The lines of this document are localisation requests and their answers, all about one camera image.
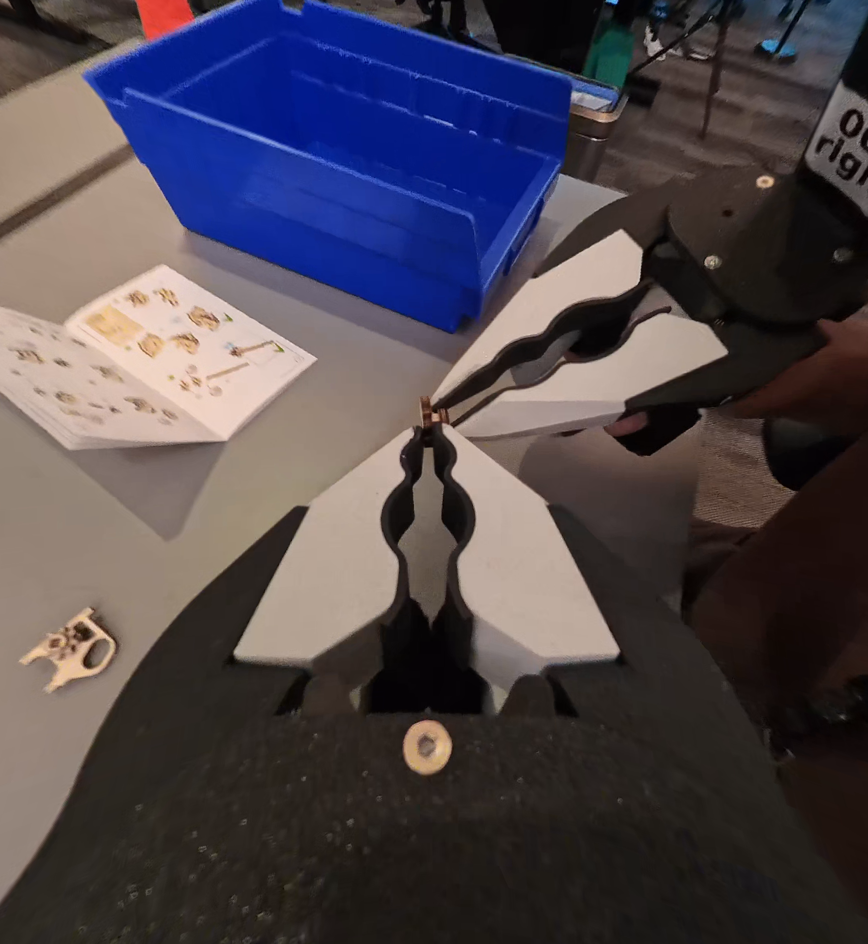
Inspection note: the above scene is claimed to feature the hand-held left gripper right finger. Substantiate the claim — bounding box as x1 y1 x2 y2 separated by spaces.
428 424 621 710

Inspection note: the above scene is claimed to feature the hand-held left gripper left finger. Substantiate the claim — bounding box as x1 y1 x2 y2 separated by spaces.
233 426 435 696

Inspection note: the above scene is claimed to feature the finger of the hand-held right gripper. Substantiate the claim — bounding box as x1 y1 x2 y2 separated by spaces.
431 229 674 414
437 306 730 441

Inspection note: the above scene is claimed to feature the wooden model part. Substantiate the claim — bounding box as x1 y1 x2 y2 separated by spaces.
19 606 119 694

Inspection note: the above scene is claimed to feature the person's right hand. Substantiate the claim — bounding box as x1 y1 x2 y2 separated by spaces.
603 317 868 443

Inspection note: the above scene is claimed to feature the steel-rimmed trash can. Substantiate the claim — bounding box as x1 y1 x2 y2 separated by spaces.
568 74 630 181

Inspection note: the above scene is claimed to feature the black tripod stand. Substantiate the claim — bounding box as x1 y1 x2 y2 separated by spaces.
699 0 736 141

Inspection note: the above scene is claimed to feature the green cloth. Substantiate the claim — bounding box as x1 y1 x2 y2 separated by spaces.
583 26 634 89

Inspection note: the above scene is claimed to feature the blue plastic bin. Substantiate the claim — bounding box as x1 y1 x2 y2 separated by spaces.
83 0 575 334

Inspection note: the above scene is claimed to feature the illustrated instruction booklet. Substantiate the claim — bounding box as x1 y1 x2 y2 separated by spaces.
0 264 318 451

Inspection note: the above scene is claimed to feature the person's leg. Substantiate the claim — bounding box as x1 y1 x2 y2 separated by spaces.
688 402 868 944

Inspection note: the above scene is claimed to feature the orange object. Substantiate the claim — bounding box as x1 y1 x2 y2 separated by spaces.
135 0 195 39

